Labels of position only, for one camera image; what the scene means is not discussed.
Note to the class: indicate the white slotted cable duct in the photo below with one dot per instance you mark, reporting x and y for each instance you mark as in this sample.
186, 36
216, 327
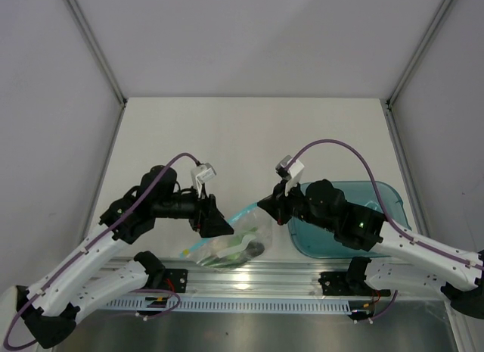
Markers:
313, 306

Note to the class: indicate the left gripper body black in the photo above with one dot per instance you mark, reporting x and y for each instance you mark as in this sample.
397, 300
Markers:
184, 206

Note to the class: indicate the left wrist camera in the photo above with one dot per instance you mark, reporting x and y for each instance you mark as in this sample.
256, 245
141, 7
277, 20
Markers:
200, 175

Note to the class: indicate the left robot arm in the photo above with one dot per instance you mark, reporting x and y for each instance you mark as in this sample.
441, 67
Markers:
56, 304

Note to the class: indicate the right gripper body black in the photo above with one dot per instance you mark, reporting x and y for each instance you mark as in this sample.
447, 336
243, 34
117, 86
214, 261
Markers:
299, 204

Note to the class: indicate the right frame post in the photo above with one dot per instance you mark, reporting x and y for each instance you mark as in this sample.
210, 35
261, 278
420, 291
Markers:
430, 33

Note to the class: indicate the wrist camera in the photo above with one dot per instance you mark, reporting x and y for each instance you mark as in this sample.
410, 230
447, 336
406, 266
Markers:
200, 175
290, 171

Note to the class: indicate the aluminium rail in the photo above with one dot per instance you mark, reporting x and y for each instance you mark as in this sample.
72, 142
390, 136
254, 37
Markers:
299, 278

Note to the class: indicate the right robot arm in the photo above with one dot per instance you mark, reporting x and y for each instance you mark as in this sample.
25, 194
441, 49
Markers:
427, 264

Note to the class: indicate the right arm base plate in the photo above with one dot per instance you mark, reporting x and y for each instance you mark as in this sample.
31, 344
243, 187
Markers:
335, 283

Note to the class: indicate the clear zip top bag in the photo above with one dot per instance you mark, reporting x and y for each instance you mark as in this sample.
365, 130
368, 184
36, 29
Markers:
250, 224

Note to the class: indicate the frame post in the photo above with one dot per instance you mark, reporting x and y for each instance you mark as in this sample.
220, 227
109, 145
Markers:
430, 33
92, 44

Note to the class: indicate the left frame post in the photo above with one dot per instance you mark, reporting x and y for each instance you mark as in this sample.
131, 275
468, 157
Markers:
92, 44

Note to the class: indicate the green cucumber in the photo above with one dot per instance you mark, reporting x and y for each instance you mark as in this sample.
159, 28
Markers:
229, 258

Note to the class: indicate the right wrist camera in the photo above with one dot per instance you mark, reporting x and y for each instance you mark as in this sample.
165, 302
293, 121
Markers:
290, 171

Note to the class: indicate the teal plastic tray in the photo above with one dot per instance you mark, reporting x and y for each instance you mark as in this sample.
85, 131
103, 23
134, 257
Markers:
317, 243

